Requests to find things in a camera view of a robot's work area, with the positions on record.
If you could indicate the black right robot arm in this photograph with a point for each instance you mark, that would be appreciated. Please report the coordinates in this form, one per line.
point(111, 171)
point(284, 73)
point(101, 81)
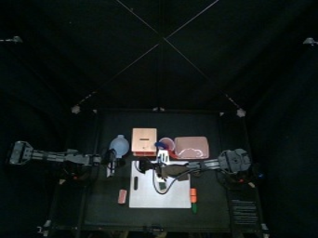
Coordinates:
point(207, 164)

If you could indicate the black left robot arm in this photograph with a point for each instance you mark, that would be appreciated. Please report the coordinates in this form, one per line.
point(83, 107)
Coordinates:
point(53, 156)

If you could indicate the dark green toy sushi roll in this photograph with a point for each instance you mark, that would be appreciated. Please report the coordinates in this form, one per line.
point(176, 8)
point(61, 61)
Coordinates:
point(161, 185)

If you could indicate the pink square plate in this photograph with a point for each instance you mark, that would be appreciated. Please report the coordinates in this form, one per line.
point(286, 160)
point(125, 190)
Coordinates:
point(191, 145)

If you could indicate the white plastic cutting board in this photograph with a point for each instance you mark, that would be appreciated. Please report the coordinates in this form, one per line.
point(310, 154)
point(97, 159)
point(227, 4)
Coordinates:
point(177, 198)

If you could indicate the blue plastic toy utensil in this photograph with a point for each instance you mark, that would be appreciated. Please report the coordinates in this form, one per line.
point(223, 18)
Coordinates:
point(159, 145)

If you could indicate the wooden box with red drawer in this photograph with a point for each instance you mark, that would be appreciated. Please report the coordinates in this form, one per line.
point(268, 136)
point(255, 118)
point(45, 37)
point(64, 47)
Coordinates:
point(144, 138)

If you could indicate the orange toy carrot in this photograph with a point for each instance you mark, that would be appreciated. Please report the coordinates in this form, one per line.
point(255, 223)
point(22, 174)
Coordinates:
point(192, 195)

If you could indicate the pink rectangular block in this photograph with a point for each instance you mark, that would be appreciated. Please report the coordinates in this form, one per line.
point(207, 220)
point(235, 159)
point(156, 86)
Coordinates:
point(121, 196)

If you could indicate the black label with white text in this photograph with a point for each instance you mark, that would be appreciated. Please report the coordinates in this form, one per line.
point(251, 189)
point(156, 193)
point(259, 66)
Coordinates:
point(243, 212)

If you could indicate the grey metal frame clamp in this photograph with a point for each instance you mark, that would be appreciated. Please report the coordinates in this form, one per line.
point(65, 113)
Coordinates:
point(308, 41)
point(74, 109)
point(13, 39)
point(240, 112)

